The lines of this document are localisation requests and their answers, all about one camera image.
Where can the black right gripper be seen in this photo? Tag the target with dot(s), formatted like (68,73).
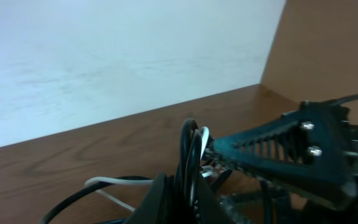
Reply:
(312,151)

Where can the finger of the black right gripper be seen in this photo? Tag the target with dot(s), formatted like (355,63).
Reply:
(281,204)

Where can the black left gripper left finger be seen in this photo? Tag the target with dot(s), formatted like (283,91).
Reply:
(159,205)

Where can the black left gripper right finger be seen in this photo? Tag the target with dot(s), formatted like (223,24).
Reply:
(207,209)

